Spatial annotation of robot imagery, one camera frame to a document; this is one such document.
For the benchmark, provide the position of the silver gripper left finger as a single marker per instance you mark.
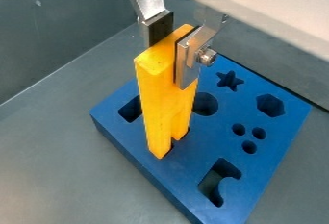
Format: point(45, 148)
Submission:
point(153, 19)

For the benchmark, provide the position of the yellow double-square peg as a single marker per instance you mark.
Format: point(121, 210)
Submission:
point(165, 104)

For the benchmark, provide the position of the blue foam shape board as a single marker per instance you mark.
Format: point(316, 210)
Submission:
point(218, 168)

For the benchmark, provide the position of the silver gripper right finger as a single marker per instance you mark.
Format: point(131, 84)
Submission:
point(192, 48)

